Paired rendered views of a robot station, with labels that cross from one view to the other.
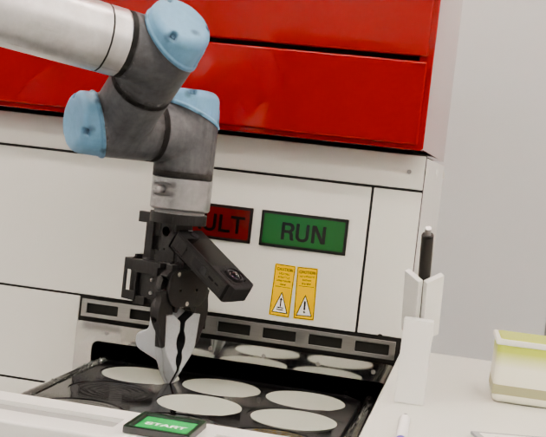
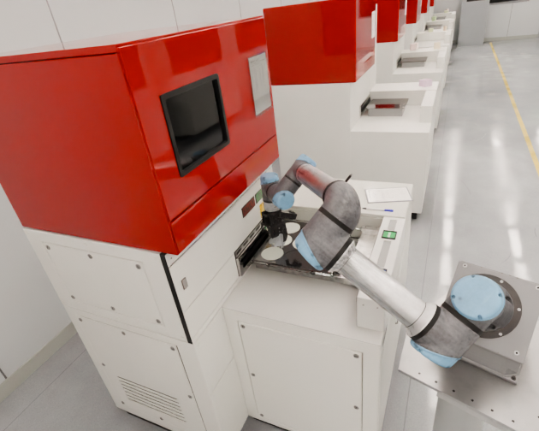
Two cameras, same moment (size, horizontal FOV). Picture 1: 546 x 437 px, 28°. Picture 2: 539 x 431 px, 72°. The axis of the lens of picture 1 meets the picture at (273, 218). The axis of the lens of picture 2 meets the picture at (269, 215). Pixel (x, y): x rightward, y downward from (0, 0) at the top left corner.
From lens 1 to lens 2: 1.85 m
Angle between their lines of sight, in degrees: 74
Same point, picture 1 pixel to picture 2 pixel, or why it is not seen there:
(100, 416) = (382, 243)
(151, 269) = (279, 226)
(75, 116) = (287, 200)
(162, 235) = (274, 216)
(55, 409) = (381, 249)
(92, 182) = (228, 220)
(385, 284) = not seen: hidden behind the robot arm
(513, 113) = not seen: hidden behind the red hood
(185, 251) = (283, 215)
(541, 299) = not seen: hidden behind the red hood
